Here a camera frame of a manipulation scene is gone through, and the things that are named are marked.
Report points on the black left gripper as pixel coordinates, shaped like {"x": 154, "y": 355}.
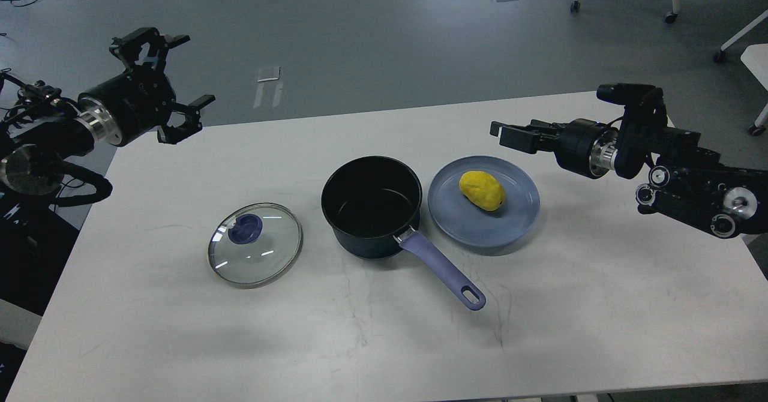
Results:
{"x": 141, "y": 98}

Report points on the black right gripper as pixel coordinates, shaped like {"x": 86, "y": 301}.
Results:
{"x": 576, "y": 145}

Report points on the glass pot lid purple knob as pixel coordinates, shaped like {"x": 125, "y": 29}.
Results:
{"x": 255, "y": 245}

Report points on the dark blue saucepan purple handle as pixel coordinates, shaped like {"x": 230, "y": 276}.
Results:
{"x": 373, "y": 205}

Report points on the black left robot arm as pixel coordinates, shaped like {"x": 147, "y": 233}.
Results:
{"x": 44, "y": 128}

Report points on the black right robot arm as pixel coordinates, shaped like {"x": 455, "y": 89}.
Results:
{"x": 686, "y": 182}

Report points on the yellow potato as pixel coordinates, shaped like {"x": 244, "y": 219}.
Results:
{"x": 482, "y": 190}

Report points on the blue round plate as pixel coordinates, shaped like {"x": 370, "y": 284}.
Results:
{"x": 476, "y": 228}

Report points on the black box at left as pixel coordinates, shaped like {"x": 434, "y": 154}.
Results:
{"x": 35, "y": 246}

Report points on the white side table right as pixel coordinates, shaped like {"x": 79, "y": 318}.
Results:
{"x": 755, "y": 59}

